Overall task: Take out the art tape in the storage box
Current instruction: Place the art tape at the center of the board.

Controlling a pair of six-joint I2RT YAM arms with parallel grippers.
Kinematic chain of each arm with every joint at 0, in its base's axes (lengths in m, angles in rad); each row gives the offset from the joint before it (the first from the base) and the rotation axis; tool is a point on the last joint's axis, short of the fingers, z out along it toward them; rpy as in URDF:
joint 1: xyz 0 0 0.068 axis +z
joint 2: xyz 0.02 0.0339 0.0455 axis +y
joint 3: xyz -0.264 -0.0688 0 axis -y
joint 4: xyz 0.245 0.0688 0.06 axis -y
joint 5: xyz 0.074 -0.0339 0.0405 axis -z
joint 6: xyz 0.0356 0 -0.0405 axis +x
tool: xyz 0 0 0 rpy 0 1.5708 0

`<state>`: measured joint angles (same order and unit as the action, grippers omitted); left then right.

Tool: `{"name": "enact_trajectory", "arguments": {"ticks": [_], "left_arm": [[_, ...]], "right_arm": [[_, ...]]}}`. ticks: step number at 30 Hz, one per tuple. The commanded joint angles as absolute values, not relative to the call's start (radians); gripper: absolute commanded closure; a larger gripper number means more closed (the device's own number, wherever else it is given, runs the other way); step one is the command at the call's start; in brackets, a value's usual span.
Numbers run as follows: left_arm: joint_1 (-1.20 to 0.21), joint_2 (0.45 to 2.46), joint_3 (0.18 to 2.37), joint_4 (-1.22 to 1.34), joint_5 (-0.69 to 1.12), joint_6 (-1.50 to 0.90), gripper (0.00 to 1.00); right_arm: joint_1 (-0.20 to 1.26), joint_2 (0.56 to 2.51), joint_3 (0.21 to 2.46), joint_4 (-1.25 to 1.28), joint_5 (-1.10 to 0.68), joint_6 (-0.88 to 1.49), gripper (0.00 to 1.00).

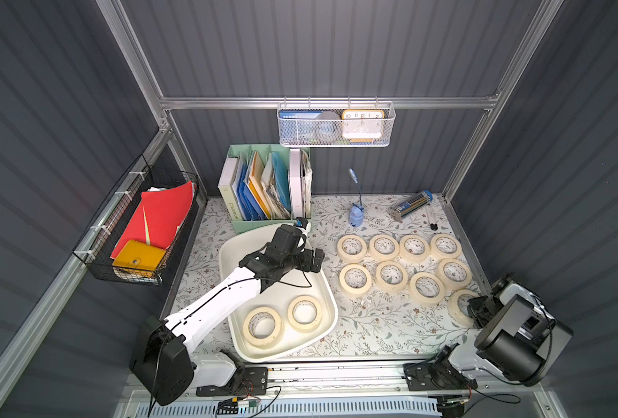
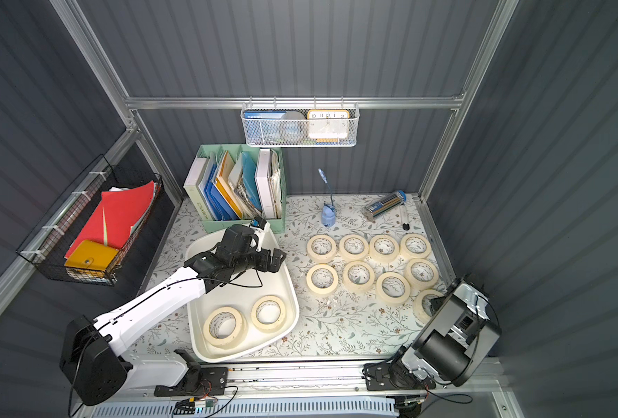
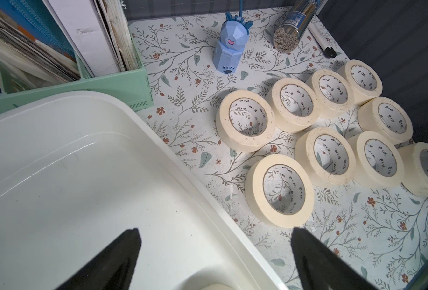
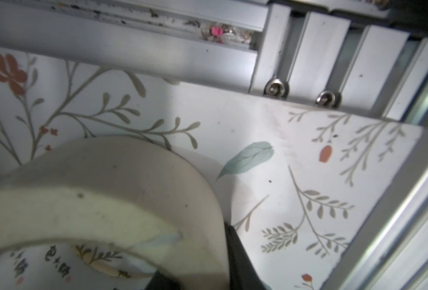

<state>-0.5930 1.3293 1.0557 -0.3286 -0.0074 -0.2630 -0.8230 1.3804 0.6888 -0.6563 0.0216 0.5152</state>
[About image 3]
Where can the green desktop file organizer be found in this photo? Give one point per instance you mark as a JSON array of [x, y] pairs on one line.
[[131, 87]]

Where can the clear pencil jar blue lid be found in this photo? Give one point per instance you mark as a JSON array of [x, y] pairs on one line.
[[287, 36]]

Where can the white plastic storage tray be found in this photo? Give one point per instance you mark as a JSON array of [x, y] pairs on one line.
[[77, 170]]

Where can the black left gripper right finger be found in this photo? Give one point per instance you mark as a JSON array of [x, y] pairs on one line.
[[319, 268]]

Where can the black marker pen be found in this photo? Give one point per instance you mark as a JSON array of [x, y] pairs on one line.
[[327, 49]]

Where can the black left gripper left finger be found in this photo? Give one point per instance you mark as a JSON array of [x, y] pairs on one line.
[[112, 269]]

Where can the white binder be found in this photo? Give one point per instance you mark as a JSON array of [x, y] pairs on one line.
[[83, 27]]

